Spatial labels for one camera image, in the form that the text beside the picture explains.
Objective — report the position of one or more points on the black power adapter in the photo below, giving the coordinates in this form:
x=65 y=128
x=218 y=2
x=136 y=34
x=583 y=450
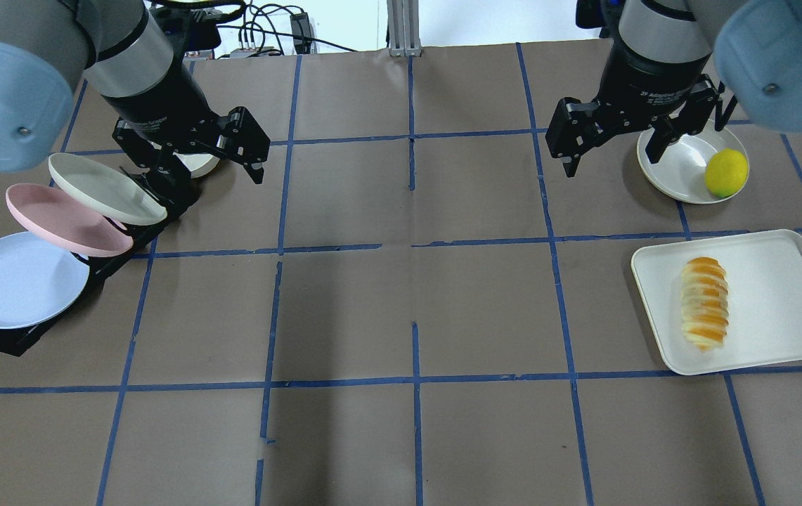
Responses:
x=302 y=33

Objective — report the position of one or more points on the yellow lemon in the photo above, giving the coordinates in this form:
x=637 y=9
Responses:
x=726 y=173

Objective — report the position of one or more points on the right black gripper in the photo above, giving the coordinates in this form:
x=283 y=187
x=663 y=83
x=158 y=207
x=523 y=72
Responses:
x=647 y=83

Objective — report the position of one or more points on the striped bread roll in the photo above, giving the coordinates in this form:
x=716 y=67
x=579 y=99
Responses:
x=704 y=303

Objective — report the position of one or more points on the cream bowl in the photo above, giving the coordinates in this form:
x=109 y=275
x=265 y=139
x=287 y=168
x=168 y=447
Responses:
x=195 y=165

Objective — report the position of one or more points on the black dish rack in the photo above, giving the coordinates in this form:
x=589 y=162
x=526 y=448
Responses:
x=18 y=341

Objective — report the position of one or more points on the white rectangular tray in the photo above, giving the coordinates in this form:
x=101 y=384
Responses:
x=764 y=274

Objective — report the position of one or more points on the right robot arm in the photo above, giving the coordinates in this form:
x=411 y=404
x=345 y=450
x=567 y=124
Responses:
x=755 y=48

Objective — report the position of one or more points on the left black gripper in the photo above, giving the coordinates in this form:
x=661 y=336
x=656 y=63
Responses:
x=160 y=102

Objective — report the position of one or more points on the pink plate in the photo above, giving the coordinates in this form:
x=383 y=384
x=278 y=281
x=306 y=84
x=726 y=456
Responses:
x=59 y=219

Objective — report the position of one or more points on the white shallow bowl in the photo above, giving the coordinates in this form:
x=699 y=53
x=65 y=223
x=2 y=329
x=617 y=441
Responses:
x=679 y=174

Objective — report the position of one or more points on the aluminium frame post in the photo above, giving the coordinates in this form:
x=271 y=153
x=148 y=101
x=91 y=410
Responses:
x=403 y=29

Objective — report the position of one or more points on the blue plate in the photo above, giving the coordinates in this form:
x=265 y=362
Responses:
x=38 y=280

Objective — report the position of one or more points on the cream plate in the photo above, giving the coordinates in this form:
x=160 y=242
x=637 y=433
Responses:
x=105 y=190

